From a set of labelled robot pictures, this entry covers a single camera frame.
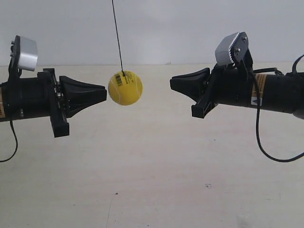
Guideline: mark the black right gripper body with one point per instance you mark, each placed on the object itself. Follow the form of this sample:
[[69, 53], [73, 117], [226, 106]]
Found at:
[[227, 87]]

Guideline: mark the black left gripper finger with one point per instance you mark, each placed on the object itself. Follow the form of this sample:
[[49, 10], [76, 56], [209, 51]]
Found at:
[[76, 101], [69, 84]]

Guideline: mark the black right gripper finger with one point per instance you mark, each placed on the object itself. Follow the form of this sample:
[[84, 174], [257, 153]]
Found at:
[[191, 90], [197, 77]]

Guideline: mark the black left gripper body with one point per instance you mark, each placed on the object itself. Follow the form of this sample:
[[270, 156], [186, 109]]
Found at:
[[35, 97]]

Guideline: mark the yellow tennis ball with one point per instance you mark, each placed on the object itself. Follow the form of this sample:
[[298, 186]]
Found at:
[[125, 88]]

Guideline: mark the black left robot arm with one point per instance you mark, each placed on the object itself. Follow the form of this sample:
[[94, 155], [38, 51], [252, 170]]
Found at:
[[3, 99]]

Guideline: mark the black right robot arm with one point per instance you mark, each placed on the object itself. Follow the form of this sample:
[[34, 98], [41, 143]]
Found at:
[[278, 93]]

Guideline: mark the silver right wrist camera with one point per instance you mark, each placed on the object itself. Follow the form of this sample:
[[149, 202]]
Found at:
[[232, 49]]

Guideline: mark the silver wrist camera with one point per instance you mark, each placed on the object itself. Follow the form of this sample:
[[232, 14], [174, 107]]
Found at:
[[23, 53], [232, 49]]

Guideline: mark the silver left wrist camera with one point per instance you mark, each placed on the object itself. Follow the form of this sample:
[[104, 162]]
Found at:
[[23, 53]]

